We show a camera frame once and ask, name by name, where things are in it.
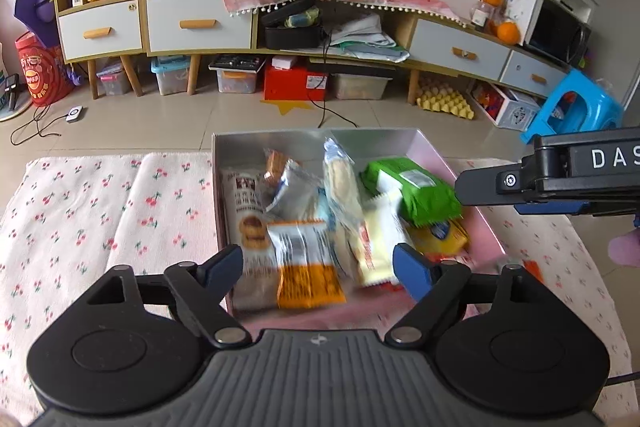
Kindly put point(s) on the low wooden cabinet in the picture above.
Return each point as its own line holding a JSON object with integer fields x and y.
{"x": 400, "y": 57}

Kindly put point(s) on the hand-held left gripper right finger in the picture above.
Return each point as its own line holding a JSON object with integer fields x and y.
{"x": 412, "y": 267}

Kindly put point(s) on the blue lid storage bin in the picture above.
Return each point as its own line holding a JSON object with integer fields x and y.
{"x": 171, "y": 77}

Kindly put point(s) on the black keyboard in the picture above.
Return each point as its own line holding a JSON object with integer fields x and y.
{"x": 236, "y": 63}

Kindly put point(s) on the round white floor tray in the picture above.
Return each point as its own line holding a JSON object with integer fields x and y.
{"x": 12, "y": 102}

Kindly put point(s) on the white printed carton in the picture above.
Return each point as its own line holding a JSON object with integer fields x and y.
{"x": 510, "y": 107}

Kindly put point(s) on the white microwave oven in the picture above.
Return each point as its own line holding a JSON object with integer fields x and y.
{"x": 555, "y": 32}

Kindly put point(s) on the long white snack packet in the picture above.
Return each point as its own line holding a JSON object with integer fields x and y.
{"x": 342, "y": 192}

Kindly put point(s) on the clear storage bin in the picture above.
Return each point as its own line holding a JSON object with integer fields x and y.
{"x": 115, "y": 82}
{"x": 361, "y": 87}
{"x": 237, "y": 82}

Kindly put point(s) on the purple hat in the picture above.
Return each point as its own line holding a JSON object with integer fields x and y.
{"x": 37, "y": 7}

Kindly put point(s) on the yellow snack packet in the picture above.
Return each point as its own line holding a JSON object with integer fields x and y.
{"x": 442, "y": 237}

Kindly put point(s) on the red storage box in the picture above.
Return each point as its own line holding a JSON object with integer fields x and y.
{"x": 292, "y": 84}

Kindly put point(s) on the silver white snack packet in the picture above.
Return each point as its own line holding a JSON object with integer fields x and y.
{"x": 292, "y": 192}

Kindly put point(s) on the small orange snack packet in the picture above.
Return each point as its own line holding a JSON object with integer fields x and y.
{"x": 275, "y": 164}

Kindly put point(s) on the pink cardboard box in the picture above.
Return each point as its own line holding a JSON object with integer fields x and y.
{"x": 465, "y": 207}

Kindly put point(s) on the glass jar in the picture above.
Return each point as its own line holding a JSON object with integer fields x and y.
{"x": 481, "y": 16}

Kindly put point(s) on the blue plastic stool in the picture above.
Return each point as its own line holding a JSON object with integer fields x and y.
{"x": 580, "y": 104}

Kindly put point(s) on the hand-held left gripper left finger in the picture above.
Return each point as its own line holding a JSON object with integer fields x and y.
{"x": 225, "y": 267}

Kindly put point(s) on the cherry print mat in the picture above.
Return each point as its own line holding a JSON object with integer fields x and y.
{"x": 100, "y": 207}

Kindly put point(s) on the yellow egg tray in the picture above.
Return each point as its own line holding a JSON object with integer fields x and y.
{"x": 445, "y": 99}

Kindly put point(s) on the red printed bag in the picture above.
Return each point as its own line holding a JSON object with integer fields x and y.
{"x": 42, "y": 74}

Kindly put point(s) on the orange white snack packet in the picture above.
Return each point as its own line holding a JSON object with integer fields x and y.
{"x": 305, "y": 267}

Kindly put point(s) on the black case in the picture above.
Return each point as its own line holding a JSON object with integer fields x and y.
{"x": 292, "y": 34}

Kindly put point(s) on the white floor charger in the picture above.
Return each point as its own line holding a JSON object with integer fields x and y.
{"x": 74, "y": 114}

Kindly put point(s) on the cookie print snack packet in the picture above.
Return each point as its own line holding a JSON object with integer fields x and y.
{"x": 247, "y": 212}

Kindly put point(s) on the folded white plastic bags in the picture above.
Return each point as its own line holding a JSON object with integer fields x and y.
{"x": 370, "y": 37}

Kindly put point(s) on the green snack packet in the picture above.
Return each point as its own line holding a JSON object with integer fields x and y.
{"x": 420, "y": 192}

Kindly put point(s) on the cream white snack packet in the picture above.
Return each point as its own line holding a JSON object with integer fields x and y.
{"x": 382, "y": 242}

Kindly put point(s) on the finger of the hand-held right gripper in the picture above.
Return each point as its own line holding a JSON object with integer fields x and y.
{"x": 550, "y": 208}
{"x": 482, "y": 187}

